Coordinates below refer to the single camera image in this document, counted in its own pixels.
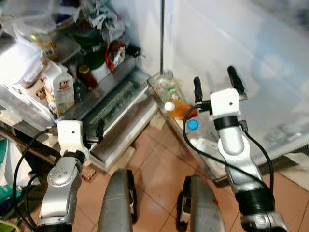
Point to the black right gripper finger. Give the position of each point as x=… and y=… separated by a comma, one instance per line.
x=198, y=89
x=235, y=79

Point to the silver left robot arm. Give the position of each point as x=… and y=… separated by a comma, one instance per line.
x=60, y=188

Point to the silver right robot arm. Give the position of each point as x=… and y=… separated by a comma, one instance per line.
x=236, y=154

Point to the white fridge door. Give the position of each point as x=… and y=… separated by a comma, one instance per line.
x=251, y=72

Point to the clear fridge drawer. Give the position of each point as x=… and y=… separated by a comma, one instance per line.
x=120, y=116

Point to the blue cap plastic bottle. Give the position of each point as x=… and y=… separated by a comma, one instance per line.
x=193, y=124

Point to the clear door shelf bin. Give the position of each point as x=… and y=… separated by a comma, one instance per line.
x=161, y=84

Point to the white milk carton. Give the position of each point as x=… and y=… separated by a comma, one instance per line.
x=59, y=89

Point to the green bottle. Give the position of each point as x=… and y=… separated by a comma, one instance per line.
x=96, y=55

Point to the red snack packet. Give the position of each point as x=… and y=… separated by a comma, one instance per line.
x=116, y=54

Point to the yellow labelled can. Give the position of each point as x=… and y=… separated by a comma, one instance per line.
x=44, y=46

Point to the white plastic container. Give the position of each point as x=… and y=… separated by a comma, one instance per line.
x=19, y=63

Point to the black and white bag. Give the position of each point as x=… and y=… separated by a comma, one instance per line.
x=104, y=19

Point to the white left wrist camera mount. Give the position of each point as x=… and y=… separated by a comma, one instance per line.
x=71, y=135

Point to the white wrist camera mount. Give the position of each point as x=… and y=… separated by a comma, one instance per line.
x=226, y=102
x=71, y=135

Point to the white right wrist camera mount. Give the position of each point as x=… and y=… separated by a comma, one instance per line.
x=226, y=102

